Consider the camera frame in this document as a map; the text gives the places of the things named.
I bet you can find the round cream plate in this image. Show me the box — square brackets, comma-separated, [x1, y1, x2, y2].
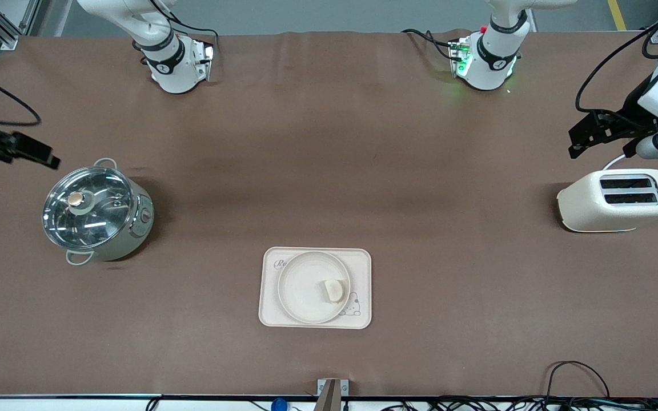
[278, 251, 351, 325]

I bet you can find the small white steamed bun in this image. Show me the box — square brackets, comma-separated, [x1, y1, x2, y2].
[322, 279, 346, 302]

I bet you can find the cream two-slot toaster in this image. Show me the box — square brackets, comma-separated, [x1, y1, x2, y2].
[556, 168, 658, 233]

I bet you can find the glass pot lid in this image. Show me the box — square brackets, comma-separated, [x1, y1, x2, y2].
[42, 166, 135, 250]

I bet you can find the pale green electric pot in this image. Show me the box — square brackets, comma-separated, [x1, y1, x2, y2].
[42, 158, 154, 266]

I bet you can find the cream rabbit print tray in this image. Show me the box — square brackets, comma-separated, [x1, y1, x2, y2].
[259, 247, 373, 330]

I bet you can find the brown table cover sheet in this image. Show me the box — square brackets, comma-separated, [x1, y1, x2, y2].
[0, 30, 658, 399]

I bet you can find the white toaster power cord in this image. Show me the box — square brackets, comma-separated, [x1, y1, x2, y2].
[602, 153, 636, 171]

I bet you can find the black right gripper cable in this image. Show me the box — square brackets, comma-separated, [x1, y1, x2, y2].
[0, 63, 42, 127]

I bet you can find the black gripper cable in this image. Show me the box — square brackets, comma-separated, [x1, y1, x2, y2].
[0, 63, 42, 127]
[575, 5, 658, 113]

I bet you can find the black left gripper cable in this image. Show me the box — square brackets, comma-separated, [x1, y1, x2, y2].
[575, 5, 658, 113]

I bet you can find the black left arm base cable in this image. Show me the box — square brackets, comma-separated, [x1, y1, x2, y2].
[402, 29, 456, 61]

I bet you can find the black arm base cable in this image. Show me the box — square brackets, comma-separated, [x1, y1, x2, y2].
[142, 0, 219, 43]
[402, 29, 456, 61]

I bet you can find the black right arm base cable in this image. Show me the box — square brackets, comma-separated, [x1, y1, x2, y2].
[142, 0, 219, 43]

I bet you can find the black looped floor cable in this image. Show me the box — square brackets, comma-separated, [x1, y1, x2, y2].
[545, 360, 611, 401]

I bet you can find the metal table edge bracket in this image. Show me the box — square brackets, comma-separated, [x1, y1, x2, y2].
[317, 378, 348, 411]

